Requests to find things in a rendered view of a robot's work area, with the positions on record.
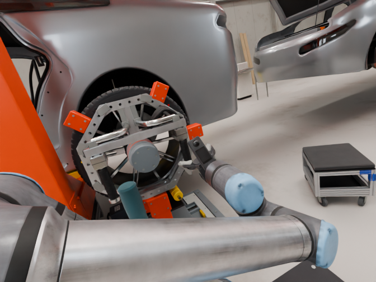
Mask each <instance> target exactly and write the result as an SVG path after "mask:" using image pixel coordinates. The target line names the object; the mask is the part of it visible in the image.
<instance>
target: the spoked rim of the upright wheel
mask: <svg viewBox="0 0 376 282"><path fill-rule="evenodd" d="M144 105H146V106H148V107H150V108H151V109H153V110H156V109H155V108H153V107H151V106H150V105H148V104H146V103H142V104H140V113H139V117H140V118H141V121H143V111H144ZM112 112H113V114H114V115H115V117H116V118H117V120H118V122H119V123H120V125H121V126H122V124H121V123H122V122H121V120H120V119H119V117H118V116H117V114H116V113H118V114H119V112H118V110H115V111H112ZM119 115H120V114H119ZM96 133H98V134H101V135H105V134H108V133H107V132H104V131H102V130H99V129H97V131H96ZM168 134H169V137H166V138H162V139H157V140H153V141H151V139H150V137H149V138H147V139H149V140H150V141H151V142H152V143H153V144H157V143H161V142H165V141H168V140H169V141H168V147H167V150H166V152H165V153H164V152H161V151H158V152H159V154H162V155H164V156H162V155H159V156H160V158H162V159H161V160H160V162H159V164H158V166H157V167H156V168H155V169H154V170H153V171H151V172H146V173H142V172H139V171H137V172H136V173H135V169H134V168H133V173H123V172H119V171H120V169H121V168H122V167H123V166H124V164H126V163H127V161H128V160H129V159H128V155H127V152H126V147H127V146H128V144H127V145H124V146H123V147H120V148H115V149H112V150H110V151H107V152H106V154H107V157H112V156H116V155H119V154H123V153H125V154H126V155H127V157H126V158H125V159H124V160H123V161H122V162H121V163H120V164H119V165H118V167H117V168H116V169H113V168H111V167H109V166H107V168H108V171H109V174H110V176H111V178H112V181H113V183H114V184H116V185H118V186H120V185H122V184H123V183H125V182H128V181H133V182H136V185H137V188H138V190H140V189H143V188H146V187H148V186H150V185H153V184H156V183H158V182H161V181H162V180H164V179H165V178H166V177H167V176H168V175H169V174H170V173H171V171H172V169H173V167H174V165H175V164H176V162H177V160H178V158H179V156H180V154H181V147H180V144H179V141H177V140H176V139H174V138H173V137H172V135H171V131H168ZM112 152H115V153H112ZM108 153H111V154H108Z"/></svg>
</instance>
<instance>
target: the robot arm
mask: <svg viewBox="0 0 376 282"><path fill-rule="evenodd" d="M187 144H188V146H189V147H190V149H191V150H192V152H193V154H194V155H195V157H196V159H194V161H192V160H189V161H180V162H179V163H178V165H179V166H180V167H182V168H183V169H184V170H185V171H186V172H187V173H188V174H189V175H192V170H196V168H197V169H199V172H200V173H199V175H200V176H201V178H202V179H203V180H204V181H205V182H206V183H208V184H209V185H210V186H211V187H212V188H213V189H214V190H215V191H216V192H217V193H218V194H219V195H221V196H222V197H223V198H224V199H225V200H226V201H227V203H228V204H229V205H230V206H231V207H232V208H233V210H234V211H235V212H236V213H237V214H238V217H211V218H162V219H113V220H88V219H86V218H84V217H82V216H80V215H79V214H77V213H75V212H73V211H71V210H69V209H68V208H67V206H65V205H64V204H62V203H60V202H58V201H56V200H54V199H53V198H51V197H49V196H47V195H45V193H44V190H43V188H42V187H41V186H40V185H39V184H38V183H37V182H36V181H35V180H33V179H32V178H30V177H28V176H25V175H22V174H19V173H13V172H0V282H232V281H230V280H228V279H227V278H226V277H230V276H234V275H239V274H244V273H247V272H251V271H256V270H261V269H265V268H269V267H273V266H278V265H283V264H288V263H291V262H302V261H306V260H308V261H310V262H312V263H314V264H316V266H320V267H322V268H324V269H326V268H328V267H330V266H331V265H332V263H333V261H334V259H335V257H336V254H337V249H338V244H339V235H338V232H337V229H336V227H335V226H334V225H333V224H331V223H328V222H325V221H324V220H323V219H322V220H320V219H317V218H315V217H312V216H309V215H306V214H303V213H300V212H298V211H295V210H292V209H289V208H286V207H284V206H281V205H278V204H275V203H272V202H269V201H267V200H266V198H265V197H264V190H263V187H262V185H261V184H260V183H259V182H258V181H257V180H256V179H255V178H254V177H253V176H251V175H249V174H247V173H244V172H243V171H241V170H239V169H237V168H236V167H235V166H232V165H231V164H229V163H227V162H225V161H222V160H216V159H215V149H214V148H213V146H212V145H211V144H209V143H206V146H205V144H204V143H203V141H202V140H201V139H200V137H199V136H196V137H195V138H193V139H191V140H190V141H188V143H187Z"/></svg>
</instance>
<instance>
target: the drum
mask: <svg viewBox="0 0 376 282"><path fill-rule="evenodd" d="M126 152H127V155H128V159H129V162H130V164H131V165H132V166H133V167H134V169H135V170H137V171H139V172H142V173H146V172H151V171H153V170H154V169H155V168H156V167H157V166H158V164H159V160H160V156H159V152H158V149H157V147H156V146H155V145H154V144H153V143H152V142H151V141H150V140H149V139H147V138H146V139H143V140H140V141H137V142H134V143H130V144H128V146H127V149H126Z"/></svg>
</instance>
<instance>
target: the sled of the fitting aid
mask: <svg viewBox="0 0 376 282"><path fill-rule="evenodd" d="M185 206H186V208H187V210H188V211H189V212H190V214H191V215H192V217H193V218H207V216H206V215H205V213H204V212H203V211H202V210H201V209H200V208H199V207H198V205H197V204H196V203H195V202H192V203H190V204H187V205H185Z"/></svg>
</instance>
